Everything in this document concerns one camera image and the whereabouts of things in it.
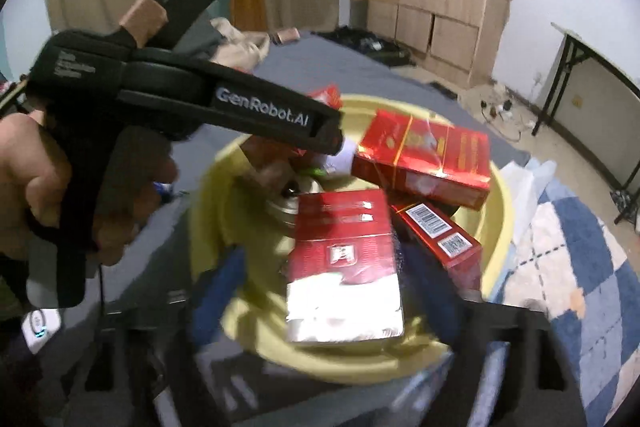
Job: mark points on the red silver cigarette carton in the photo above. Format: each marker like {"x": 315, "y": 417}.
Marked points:
{"x": 343, "y": 284}

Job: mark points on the blue white checkered blanket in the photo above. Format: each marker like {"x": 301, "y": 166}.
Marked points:
{"x": 566, "y": 261}

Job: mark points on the silver round tin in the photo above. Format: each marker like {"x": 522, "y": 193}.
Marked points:
{"x": 283, "y": 208}

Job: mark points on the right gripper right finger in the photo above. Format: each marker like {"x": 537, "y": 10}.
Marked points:
{"x": 538, "y": 387}

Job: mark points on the red barcode cigarette box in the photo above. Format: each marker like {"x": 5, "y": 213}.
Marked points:
{"x": 421, "y": 222}

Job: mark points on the white dome light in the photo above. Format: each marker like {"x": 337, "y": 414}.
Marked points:
{"x": 339, "y": 165}

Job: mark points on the glossy red carton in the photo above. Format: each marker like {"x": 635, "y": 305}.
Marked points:
{"x": 419, "y": 156}

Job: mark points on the beige clothing pile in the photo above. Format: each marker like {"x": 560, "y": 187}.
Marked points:
{"x": 243, "y": 50}

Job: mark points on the person's left hand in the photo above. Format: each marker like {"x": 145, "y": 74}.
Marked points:
{"x": 35, "y": 173}

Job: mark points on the yellow oval plastic tray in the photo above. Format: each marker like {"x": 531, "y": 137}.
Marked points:
{"x": 230, "y": 210}

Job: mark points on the black folding table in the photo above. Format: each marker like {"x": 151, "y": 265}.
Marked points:
{"x": 594, "y": 105}

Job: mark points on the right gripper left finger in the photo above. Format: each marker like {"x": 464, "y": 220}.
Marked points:
{"x": 141, "y": 368}

